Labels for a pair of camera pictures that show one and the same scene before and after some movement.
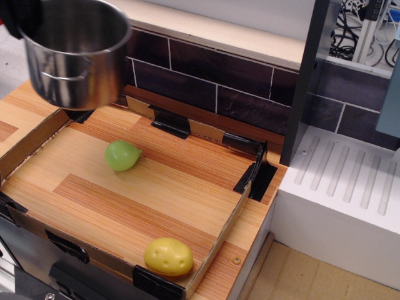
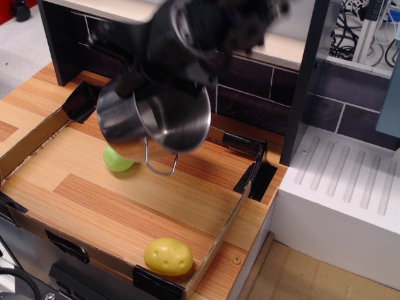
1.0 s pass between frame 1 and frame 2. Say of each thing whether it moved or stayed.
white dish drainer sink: stayed
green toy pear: stayed
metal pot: moved
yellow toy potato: stayed
